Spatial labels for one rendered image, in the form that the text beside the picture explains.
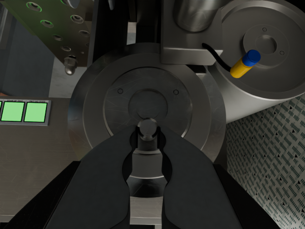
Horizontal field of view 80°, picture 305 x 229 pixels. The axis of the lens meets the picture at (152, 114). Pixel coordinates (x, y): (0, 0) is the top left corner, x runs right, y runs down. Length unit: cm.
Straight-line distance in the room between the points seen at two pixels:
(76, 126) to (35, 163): 40
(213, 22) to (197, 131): 9
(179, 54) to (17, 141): 51
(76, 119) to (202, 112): 11
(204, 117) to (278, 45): 11
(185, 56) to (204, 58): 2
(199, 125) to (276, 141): 16
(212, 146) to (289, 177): 14
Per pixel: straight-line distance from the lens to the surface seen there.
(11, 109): 62
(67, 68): 57
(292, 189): 29
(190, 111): 15
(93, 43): 21
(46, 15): 45
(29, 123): 58
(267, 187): 33
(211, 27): 17
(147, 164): 16
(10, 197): 60
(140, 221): 52
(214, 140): 18
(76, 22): 44
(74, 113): 18
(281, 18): 27
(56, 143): 55
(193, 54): 17
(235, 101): 22
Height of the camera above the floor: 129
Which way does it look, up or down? 12 degrees down
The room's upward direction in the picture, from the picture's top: 178 degrees counter-clockwise
